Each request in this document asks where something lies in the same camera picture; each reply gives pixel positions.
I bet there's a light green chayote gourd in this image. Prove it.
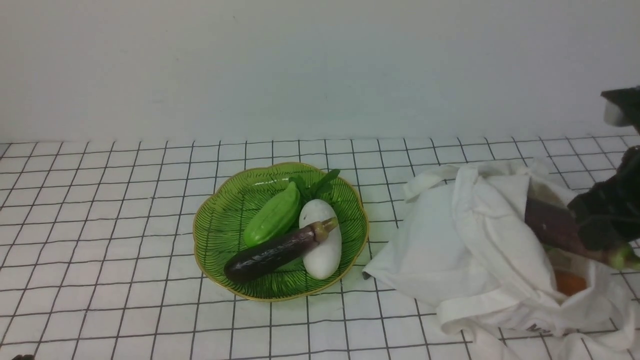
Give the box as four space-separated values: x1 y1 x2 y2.
243 182 301 248

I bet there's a green leaf-shaped glass plate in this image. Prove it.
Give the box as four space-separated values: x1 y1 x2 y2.
193 162 370 302

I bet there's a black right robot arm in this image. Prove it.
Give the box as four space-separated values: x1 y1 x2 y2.
567 86 640 251

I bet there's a dark purple eggplant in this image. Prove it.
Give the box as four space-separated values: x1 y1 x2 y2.
223 216 339 284
525 197 640 271

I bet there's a dark purple eggplant on plate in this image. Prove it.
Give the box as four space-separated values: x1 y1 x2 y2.
223 216 339 284

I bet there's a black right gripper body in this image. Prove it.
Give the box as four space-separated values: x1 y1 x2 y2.
567 146 640 251

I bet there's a white radish with leaves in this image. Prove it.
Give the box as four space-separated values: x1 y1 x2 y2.
288 169 342 280

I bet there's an orange squash vegetable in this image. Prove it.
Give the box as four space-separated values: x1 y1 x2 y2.
554 269 588 297

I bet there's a white cloth bag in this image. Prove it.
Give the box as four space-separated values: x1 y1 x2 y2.
363 161 637 360

